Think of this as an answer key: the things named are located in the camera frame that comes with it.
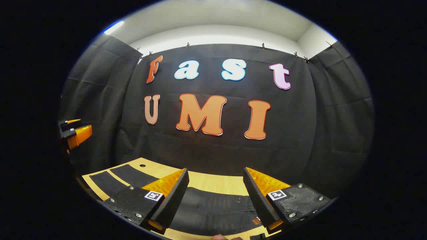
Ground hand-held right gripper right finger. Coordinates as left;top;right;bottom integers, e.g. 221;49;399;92
243;167;334;234

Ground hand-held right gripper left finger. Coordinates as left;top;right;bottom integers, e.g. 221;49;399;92
102;168;190;235

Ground dark denim jeans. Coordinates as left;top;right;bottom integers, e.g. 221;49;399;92
88;164;264;237

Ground ceiling light strip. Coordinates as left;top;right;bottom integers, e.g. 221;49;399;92
103;21;125;35

